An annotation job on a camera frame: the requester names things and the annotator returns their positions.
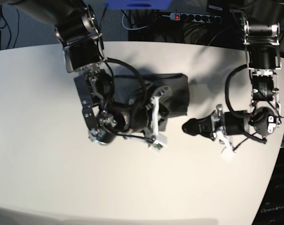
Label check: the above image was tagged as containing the left gripper body white rail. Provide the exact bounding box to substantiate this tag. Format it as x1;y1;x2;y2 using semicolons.
210;104;234;152

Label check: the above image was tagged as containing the right gripper body white rail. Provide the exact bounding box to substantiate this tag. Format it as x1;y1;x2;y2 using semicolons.
123;90;168;147

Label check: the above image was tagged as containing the grey T-shirt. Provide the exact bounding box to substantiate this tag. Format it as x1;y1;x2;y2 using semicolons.
114;73;190;119

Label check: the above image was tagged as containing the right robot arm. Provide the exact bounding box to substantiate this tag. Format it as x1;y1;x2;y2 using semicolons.
7;0;171;150

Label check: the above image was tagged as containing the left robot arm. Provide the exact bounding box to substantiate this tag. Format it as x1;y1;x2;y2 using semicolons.
182;0;284;152

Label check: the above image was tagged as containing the white power strip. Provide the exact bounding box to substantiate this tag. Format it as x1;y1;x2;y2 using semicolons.
167;13;222;24

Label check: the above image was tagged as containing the blue plastic box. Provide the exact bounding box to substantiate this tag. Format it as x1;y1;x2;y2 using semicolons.
106;0;172;10

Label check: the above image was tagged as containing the black OpenArm base box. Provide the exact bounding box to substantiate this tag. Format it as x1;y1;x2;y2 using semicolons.
252;147;284;225

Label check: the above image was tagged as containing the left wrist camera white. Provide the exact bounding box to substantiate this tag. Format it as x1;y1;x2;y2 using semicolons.
220;148;236;161

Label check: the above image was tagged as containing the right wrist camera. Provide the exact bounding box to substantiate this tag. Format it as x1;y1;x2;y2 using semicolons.
149;141;167;153

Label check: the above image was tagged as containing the white cable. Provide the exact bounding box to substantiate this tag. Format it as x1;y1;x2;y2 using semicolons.
121;9;149;30

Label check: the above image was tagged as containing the black cable left background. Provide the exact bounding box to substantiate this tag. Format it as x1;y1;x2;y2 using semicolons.
0;0;20;50

